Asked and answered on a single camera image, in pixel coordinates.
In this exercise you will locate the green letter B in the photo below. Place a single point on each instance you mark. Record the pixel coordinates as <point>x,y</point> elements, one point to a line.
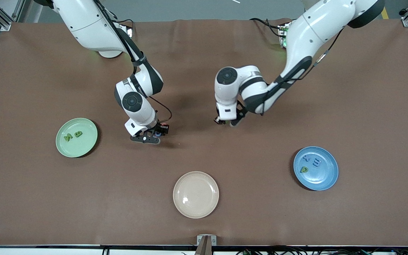
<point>79,134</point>

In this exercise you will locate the blue plate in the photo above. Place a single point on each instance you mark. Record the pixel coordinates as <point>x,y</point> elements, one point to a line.
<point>326,177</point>

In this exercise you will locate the green letter N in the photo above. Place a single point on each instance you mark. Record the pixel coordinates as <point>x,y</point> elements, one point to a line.
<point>68,137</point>

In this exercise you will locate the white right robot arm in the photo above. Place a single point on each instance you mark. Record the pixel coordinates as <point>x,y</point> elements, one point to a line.
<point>90,28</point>

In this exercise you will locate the white table edge rail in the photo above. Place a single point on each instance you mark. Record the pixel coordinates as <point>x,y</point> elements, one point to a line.
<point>48,250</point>

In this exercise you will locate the beige plate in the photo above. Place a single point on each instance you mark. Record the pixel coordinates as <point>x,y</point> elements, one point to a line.
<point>196,194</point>

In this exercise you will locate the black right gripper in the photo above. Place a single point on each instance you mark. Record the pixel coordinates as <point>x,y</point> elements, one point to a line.
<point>157,128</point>

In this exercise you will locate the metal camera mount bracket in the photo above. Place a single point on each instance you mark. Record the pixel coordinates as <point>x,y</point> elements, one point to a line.
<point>200,240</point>

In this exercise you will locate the brown table cover sheet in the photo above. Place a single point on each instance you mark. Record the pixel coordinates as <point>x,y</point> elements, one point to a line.
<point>204,71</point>

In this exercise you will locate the metal base connector bracket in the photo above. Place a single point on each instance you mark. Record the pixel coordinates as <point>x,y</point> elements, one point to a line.
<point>129,31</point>
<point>282,32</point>

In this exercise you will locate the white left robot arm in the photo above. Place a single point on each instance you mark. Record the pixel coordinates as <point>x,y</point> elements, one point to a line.
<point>306,35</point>

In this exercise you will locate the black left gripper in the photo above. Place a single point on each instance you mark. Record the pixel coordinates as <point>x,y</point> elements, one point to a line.
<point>240,112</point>

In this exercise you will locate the green letter p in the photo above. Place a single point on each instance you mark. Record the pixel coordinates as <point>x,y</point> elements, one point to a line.
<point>302,170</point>

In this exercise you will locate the light green plate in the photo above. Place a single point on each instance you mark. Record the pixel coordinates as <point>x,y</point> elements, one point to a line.
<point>83,148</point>

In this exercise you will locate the blue letter x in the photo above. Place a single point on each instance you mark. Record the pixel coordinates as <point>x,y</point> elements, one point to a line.
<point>308,157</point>

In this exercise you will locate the blue letter m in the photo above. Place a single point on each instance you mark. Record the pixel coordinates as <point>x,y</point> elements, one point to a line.
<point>316,163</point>

